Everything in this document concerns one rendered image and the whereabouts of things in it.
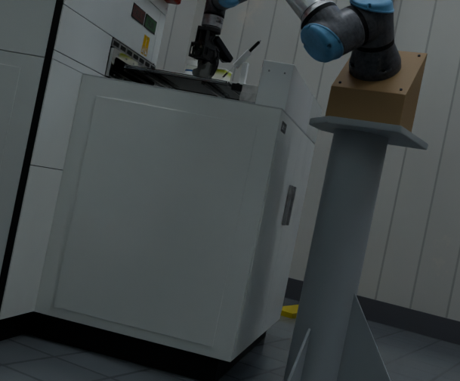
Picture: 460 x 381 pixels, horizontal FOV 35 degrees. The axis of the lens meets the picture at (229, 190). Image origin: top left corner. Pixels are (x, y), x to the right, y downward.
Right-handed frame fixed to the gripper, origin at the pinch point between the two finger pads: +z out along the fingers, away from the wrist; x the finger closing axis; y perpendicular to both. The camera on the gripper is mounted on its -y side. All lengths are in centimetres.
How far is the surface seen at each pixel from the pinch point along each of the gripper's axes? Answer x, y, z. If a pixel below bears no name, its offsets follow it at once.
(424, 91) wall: -9, -187, -41
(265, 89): 46, 22, 4
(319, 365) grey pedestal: 74, 8, 79
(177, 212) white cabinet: 33, 35, 44
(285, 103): 52, 19, 7
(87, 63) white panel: -2, 51, 6
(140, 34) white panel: -18.9, 17.4, -13.2
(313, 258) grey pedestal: 66, 10, 50
